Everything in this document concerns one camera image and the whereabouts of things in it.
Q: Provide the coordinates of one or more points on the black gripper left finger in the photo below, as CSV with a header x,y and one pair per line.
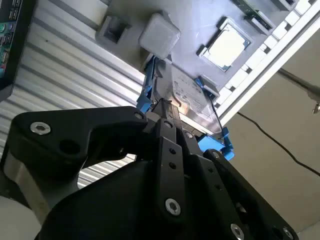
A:
x,y
75,130

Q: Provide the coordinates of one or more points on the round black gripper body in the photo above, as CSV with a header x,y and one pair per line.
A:
x,y
112,212

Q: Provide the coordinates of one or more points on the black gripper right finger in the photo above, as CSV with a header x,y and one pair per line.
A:
x,y
225,200

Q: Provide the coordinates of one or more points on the silver disk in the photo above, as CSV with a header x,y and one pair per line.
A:
x,y
185,92

